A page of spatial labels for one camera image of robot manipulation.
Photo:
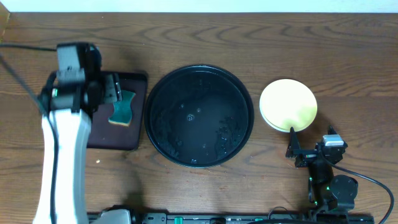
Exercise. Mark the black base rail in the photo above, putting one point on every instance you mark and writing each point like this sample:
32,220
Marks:
275,218

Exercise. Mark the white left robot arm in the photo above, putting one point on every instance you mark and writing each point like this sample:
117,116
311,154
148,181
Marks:
62,194

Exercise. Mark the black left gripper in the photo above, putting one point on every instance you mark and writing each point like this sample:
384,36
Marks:
111,88

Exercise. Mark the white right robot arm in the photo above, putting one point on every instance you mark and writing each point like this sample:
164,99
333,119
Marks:
333,195

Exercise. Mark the round black tray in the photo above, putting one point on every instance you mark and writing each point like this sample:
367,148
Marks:
199,116

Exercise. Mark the black rectangular tray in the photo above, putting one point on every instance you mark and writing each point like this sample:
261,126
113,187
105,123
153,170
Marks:
105,135

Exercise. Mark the green and yellow sponge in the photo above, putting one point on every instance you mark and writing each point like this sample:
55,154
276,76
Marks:
122,114

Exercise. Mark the yellow plate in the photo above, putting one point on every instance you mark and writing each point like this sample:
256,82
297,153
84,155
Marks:
286,104

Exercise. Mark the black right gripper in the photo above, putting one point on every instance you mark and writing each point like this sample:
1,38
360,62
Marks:
293,150

